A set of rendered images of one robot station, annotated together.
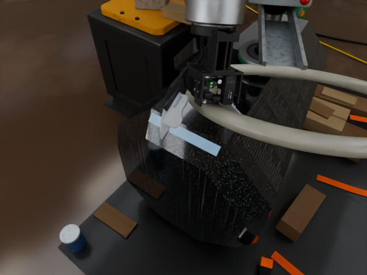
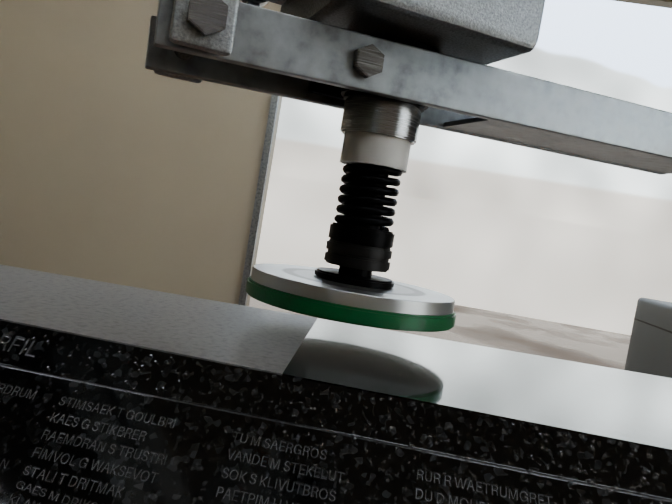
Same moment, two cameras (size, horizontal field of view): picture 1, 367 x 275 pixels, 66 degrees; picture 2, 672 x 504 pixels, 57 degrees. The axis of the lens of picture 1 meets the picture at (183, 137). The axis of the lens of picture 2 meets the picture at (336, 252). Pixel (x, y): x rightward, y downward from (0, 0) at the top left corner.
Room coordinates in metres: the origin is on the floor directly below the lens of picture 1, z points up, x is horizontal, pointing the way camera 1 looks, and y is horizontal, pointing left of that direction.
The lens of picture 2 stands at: (1.47, 0.19, 0.92)
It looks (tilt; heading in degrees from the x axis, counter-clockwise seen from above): 3 degrees down; 239
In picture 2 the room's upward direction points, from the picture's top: 10 degrees clockwise
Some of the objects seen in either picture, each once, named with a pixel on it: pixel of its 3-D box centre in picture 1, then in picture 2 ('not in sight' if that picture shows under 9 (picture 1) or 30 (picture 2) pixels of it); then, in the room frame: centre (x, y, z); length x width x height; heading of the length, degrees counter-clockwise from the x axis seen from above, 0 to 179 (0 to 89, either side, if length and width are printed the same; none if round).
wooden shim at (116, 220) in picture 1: (114, 219); not in sight; (0.72, 0.39, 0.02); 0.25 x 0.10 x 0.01; 57
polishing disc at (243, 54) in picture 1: (263, 53); (352, 287); (1.11, -0.35, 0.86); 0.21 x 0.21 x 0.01
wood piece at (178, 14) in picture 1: (181, 13); not in sight; (1.60, 0.01, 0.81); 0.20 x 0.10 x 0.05; 61
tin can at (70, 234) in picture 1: (73, 238); not in sight; (0.58, 0.58, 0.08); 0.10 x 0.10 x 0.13
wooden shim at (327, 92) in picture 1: (338, 96); not in sight; (1.70, -1.21, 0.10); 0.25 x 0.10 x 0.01; 57
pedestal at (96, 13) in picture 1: (158, 60); not in sight; (1.79, 0.18, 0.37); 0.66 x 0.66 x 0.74; 53
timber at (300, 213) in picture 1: (300, 211); not in sight; (0.74, -0.66, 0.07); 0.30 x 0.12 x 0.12; 138
